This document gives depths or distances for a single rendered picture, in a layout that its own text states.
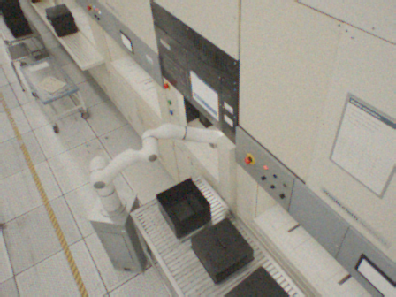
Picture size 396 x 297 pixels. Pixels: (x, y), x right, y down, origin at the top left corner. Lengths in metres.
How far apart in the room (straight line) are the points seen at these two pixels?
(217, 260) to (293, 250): 0.45
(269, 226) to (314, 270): 0.35
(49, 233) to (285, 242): 2.26
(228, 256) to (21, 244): 2.14
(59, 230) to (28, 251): 0.30
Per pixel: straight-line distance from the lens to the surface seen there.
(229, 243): 2.27
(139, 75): 3.67
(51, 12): 4.78
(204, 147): 2.76
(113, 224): 2.60
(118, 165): 2.29
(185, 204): 2.55
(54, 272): 3.47
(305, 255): 2.27
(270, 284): 2.01
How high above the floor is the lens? 2.84
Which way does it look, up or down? 45 degrees down
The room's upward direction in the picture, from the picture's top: 6 degrees counter-clockwise
